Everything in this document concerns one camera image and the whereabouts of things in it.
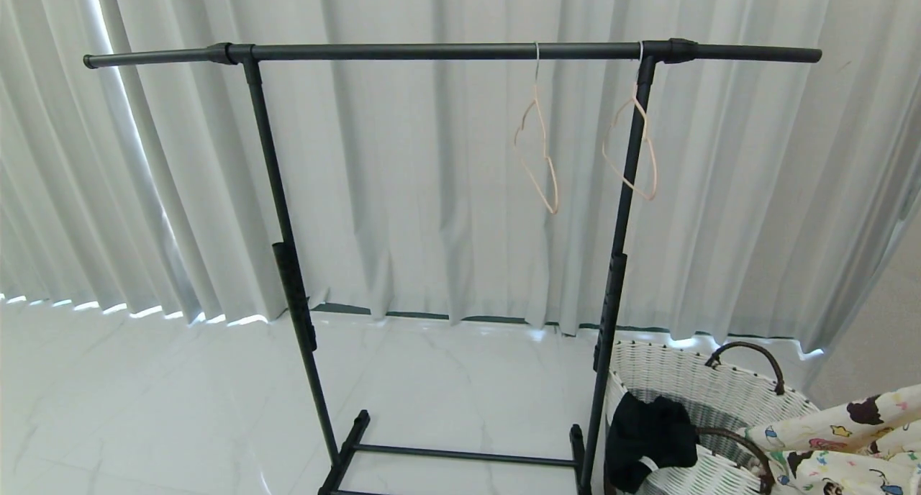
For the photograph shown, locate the black clothes rack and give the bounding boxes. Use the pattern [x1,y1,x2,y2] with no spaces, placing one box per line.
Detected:
[83,38,823,495]

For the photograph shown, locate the white laundry basket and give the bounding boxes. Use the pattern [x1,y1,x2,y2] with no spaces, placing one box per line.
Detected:
[603,340,821,495]

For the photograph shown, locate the white curtain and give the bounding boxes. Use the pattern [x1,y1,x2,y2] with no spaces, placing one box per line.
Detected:
[0,0,921,355]

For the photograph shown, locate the pink clothes hanger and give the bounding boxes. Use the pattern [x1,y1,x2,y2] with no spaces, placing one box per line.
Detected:
[602,44,658,201]
[513,44,560,215]

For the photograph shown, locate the cream printed garment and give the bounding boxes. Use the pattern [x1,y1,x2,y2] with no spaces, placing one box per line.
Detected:
[741,383,921,495]

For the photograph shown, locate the black garment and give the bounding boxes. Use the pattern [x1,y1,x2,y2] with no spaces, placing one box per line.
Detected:
[606,392,699,494]

